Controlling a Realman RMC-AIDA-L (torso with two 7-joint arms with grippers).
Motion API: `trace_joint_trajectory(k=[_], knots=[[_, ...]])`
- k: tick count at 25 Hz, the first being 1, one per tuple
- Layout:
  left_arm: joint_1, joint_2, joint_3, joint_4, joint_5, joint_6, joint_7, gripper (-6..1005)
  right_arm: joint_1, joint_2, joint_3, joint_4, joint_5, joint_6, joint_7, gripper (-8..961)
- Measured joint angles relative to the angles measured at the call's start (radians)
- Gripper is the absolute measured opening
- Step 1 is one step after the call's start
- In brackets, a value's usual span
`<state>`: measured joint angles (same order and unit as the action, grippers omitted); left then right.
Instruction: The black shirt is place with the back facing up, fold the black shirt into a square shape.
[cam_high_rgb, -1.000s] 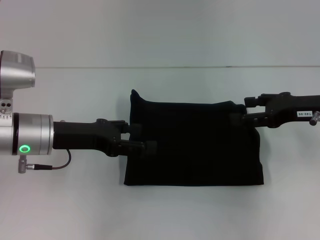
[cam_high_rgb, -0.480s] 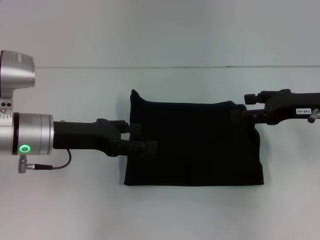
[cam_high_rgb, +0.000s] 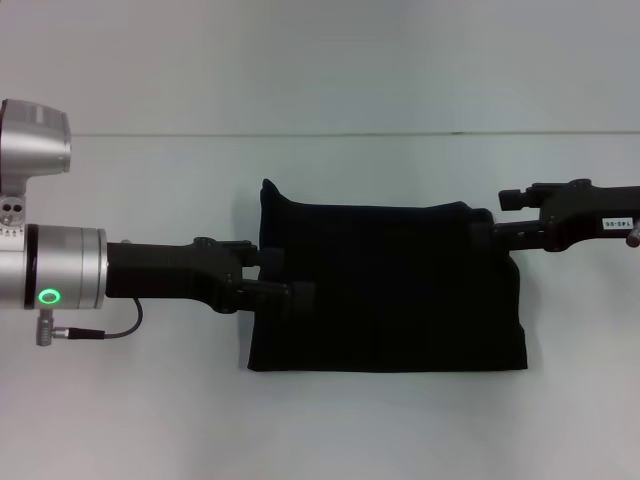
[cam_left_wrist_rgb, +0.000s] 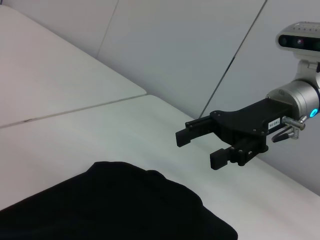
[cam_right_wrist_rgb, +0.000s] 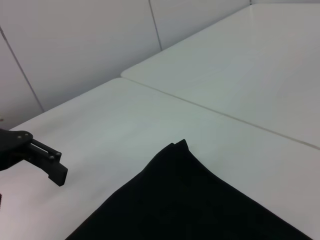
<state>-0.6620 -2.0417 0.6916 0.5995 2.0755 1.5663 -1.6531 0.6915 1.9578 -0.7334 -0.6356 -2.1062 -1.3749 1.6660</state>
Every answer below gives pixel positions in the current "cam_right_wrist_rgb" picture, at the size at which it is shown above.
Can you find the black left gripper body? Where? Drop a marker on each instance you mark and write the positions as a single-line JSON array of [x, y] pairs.
[[12, 147]]

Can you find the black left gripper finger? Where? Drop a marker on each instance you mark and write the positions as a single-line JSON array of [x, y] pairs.
[[53, 170]]

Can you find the black t-shirt with FREE print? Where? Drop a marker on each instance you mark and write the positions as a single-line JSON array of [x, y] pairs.
[[187, 200]]

